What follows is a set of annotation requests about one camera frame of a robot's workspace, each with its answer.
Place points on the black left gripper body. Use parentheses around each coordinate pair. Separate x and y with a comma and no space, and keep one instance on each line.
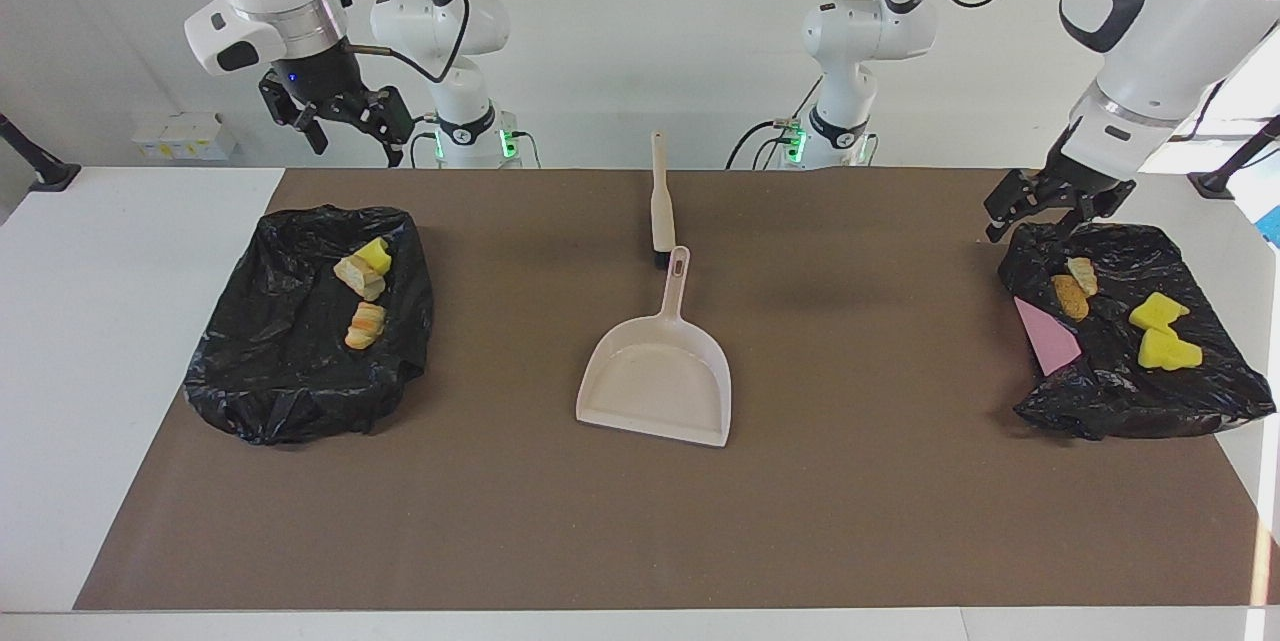
(1085,176)

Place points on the white wall socket box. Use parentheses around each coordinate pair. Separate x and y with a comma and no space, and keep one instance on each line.
(185,136)

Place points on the black bag lined bin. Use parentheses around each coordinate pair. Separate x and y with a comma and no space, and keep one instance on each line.
(280,371)

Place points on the brown potato shaped bread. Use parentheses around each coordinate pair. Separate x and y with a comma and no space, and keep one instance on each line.
(1070,298)

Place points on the blue object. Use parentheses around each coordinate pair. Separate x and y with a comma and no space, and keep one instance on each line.
(1273,226)

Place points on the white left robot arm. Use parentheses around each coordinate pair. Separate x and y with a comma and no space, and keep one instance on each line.
(1160,11)

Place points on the beige foam rock chunk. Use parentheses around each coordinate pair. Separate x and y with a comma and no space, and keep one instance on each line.
(1083,276)
(358,277)

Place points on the yellow sponge piece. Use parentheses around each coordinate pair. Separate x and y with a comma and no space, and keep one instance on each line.
(1168,349)
(1158,311)
(375,254)

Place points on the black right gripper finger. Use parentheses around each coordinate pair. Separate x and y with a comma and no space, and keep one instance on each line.
(390,116)
(300,116)

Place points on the black camera stand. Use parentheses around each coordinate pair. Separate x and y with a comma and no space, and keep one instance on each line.
(1215,183)
(45,171)

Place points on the beige hand brush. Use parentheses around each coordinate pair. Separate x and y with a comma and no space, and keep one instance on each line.
(662,211)

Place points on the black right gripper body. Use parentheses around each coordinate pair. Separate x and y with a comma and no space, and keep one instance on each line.
(320,76)

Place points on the brown table mat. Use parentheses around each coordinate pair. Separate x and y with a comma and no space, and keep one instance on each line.
(640,521)

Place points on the black trash bag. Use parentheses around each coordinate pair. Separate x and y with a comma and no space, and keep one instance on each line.
(1120,391)

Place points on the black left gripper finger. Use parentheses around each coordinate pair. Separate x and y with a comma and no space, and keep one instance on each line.
(1090,211)
(1010,196)

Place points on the striped croissant bread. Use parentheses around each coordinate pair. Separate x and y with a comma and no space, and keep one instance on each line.
(366,325)

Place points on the pink box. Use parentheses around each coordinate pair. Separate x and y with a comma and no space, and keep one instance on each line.
(1045,341)

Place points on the beige plastic dustpan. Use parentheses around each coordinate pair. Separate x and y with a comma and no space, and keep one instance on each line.
(660,381)

